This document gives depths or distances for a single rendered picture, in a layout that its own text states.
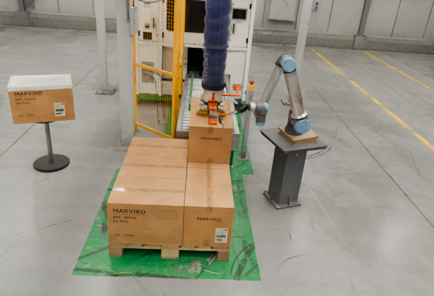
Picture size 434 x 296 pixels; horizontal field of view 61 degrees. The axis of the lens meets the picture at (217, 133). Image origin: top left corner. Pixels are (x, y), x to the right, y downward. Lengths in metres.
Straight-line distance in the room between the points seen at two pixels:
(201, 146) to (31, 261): 1.69
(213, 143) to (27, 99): 1.98
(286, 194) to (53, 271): 2.27
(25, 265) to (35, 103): 1.65
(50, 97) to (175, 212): 1.96
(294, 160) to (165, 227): 1.49
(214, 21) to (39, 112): 2.10
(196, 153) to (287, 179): 1.00
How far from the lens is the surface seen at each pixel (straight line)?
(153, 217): 3.05
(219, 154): 3.50
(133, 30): 4.45
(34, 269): 3.41
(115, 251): 3.32
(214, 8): 3.29
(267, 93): 3.45
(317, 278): 3.36
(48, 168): 4.64
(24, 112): 4.30
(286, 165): 3.78
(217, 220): 3.04
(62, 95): 4.23
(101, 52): 6.88
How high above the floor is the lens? 2.28
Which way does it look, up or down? 25 degrees down
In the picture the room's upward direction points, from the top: 5 degrees clockwise
